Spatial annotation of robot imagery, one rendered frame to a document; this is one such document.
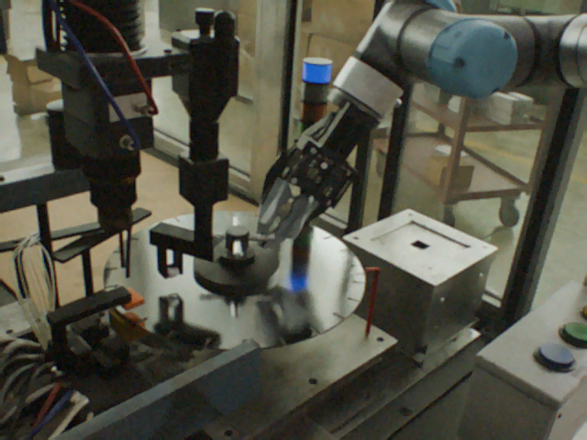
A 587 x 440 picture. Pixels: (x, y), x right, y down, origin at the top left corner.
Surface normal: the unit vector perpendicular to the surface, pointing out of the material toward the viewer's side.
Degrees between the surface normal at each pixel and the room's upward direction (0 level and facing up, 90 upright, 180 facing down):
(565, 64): 110
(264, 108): 90
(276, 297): 0
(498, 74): 89
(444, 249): 0
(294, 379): 0
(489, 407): 90
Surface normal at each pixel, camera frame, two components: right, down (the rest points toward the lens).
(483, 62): 0.37, 0.44
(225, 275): 0.04, -0.85
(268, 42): -0.72, 0.27
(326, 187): 0.07, 0.27
